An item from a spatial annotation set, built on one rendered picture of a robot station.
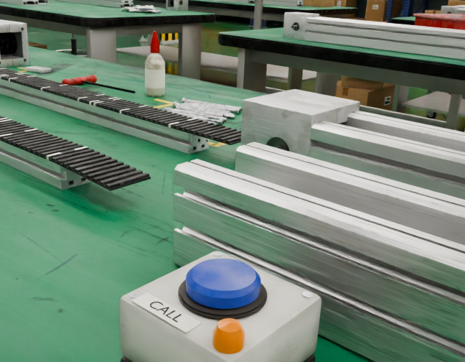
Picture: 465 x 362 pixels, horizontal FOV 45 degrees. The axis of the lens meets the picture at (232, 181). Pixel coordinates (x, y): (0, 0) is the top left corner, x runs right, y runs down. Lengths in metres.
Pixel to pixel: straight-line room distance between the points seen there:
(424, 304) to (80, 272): 0.26
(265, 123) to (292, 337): 0.34
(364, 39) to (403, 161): 1.56
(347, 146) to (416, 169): 0.07
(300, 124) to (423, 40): 1.45
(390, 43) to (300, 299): 1.77
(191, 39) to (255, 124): 2.80
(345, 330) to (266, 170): 0.15
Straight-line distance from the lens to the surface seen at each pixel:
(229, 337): 0.26
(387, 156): 0.54
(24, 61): 1.42
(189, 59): 3.41
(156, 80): 1.06
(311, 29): 2.17
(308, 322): 0.31
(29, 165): 0.67
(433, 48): 1.99
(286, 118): 0.59
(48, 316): 0.41
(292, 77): 4.50
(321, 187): 0.43
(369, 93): 4.30
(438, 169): 0.52
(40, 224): 0.54
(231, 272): 0.30
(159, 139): 0.77
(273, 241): 0.38
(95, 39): 2.94
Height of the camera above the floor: 1.00
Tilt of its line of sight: 20 degrees down
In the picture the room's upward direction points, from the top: 3 degrees clockwise
